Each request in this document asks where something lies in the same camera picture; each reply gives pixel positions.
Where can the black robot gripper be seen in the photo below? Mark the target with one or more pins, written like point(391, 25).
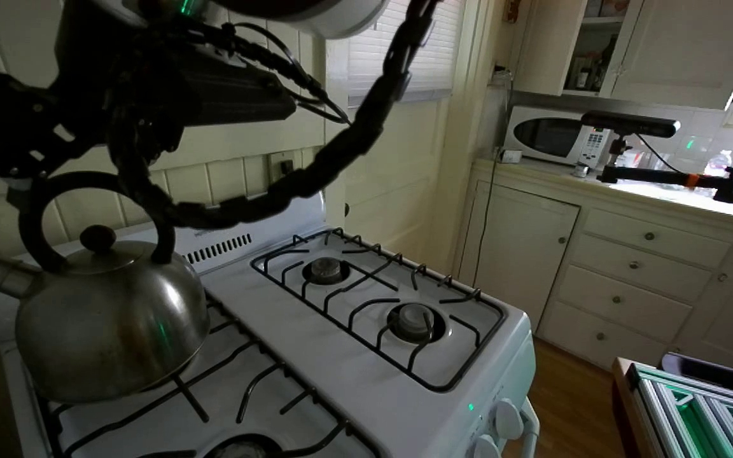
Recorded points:
point(137, 136)

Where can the stainless steel kettle black handle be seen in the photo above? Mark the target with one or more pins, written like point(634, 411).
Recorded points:
point(111, 319)

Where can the white gas stove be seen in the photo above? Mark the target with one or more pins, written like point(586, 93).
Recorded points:
point(477, 417)

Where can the white window blind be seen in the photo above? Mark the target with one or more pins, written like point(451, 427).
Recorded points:
point(358, 61)

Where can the left black burner grate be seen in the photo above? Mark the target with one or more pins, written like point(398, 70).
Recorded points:
point(232, 400)

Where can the black burner grate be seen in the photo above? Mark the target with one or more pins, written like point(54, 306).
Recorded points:
point(232, 400)
point(423, 324)

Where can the right black burner grate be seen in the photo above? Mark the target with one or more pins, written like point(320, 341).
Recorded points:
point(423, 324)

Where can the white microwave oven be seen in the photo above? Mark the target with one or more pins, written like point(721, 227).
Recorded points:
point(557, 136)

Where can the white kitchen cabinet drawers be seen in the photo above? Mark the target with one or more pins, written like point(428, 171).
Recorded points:
point(603, 271)

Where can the white upper cabinet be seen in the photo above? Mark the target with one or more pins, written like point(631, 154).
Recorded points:
point(671, 51)

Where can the green white box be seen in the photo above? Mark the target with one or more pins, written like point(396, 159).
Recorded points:
point(676, 408)

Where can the black wall outlet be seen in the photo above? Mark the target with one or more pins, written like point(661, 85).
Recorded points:
point(279, 166)

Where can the black camera on clamp arm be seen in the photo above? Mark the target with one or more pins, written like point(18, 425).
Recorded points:
point(654, 128)

